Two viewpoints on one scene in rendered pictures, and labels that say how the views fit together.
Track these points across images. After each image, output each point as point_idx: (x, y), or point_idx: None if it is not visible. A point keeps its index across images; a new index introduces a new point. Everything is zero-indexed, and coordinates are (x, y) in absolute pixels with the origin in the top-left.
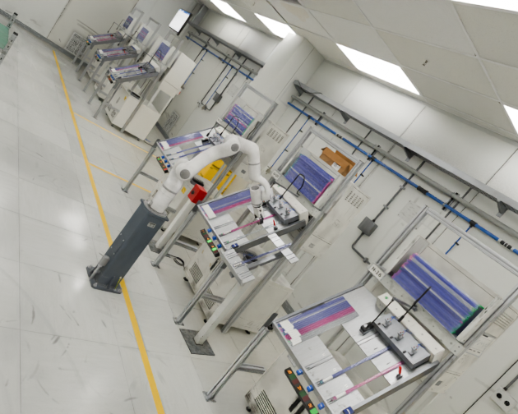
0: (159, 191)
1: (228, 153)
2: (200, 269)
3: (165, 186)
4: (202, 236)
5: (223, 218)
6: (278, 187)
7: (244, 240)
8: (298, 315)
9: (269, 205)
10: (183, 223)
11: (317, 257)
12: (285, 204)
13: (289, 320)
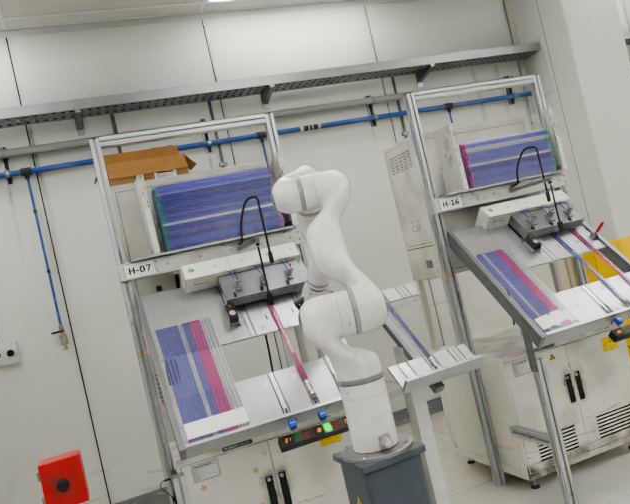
0: (378, 398)
1: (348, 203)
2: None
3: (377, 374)
4: (296, 447)
5: (254, 394)
6: (196, 271)
7: None
8: (524, 306)
9: (242, 301)
10: None
11: None
12: (255, 271)
13: (536, 317)
